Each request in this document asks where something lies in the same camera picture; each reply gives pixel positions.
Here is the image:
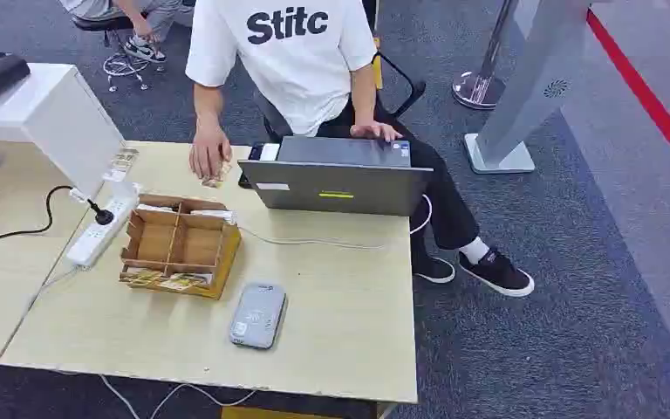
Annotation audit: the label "person in white shirt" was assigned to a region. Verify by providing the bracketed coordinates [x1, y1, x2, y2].
[184, 0, 536, 299]

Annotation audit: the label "white card stack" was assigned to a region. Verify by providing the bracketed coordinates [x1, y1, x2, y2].
[188, 209, 238, 225]

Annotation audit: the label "grey card reader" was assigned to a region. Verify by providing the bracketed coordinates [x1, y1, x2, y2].
[229, 282, 288, 350]

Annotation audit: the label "black stool with chrome base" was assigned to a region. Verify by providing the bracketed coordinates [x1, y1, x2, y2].
[71, 15, 167, 93]

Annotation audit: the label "person's right hand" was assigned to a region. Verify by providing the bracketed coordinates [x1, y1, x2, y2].
[188, 123, 233, 182]

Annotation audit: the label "person's left hand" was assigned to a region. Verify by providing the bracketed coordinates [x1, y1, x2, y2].
[350, 121, 404, 143]

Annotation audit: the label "black plug with cable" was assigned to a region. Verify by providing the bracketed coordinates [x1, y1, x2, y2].
[0, 184, 115, 242]

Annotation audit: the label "printed card row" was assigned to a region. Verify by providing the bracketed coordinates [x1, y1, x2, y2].
[120, 268, 214, 292]

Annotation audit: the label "white cabinet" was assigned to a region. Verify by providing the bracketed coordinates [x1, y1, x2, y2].
[0, 62, 126, 198]

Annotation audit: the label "white cable under desk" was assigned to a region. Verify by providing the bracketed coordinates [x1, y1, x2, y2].
[99, 374, 259, 419]

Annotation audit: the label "chrome stanchion post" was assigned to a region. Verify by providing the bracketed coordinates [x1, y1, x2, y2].
[452, 0, 516, 111]

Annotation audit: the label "grey kiosk stand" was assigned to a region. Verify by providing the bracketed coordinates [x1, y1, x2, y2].
[464, 0, 594, 175]

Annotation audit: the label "wooden divided card box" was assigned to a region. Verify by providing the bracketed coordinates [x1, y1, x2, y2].
[119, 193, 243, 300]

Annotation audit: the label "thin white laptop cable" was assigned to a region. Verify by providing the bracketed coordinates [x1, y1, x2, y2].
[236, 194, 434, 251]

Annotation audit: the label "seated person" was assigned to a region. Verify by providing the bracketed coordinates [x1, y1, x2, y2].
[57, 0, 195, 65]

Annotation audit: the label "black and white phone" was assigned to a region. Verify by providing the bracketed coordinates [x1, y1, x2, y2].
[247, 142, 281, 163]

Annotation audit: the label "clear wrapped card packs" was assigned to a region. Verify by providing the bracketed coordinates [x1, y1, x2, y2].
[102, 147, 140, 184]

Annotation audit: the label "yellow box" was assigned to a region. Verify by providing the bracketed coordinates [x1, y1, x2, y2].
[221, 405, 384, 419]

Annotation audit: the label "grey laptop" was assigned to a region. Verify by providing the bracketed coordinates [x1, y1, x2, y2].
[237, 135, 434, 218]

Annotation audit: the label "white power strip cable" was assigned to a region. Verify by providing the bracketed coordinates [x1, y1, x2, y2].
[0, 264, 82, 362]

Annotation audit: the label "white power strip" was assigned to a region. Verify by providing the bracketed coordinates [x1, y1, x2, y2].
[65, 181, 140, 270]

